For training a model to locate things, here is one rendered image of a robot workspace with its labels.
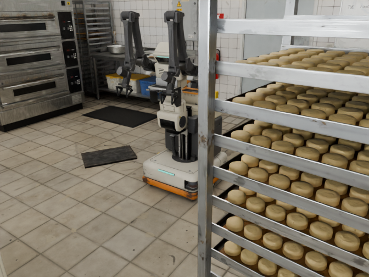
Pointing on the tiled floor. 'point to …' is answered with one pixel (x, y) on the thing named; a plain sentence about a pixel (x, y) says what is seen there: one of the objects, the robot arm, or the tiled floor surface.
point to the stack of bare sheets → (108, 156)
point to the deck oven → (38, 62)
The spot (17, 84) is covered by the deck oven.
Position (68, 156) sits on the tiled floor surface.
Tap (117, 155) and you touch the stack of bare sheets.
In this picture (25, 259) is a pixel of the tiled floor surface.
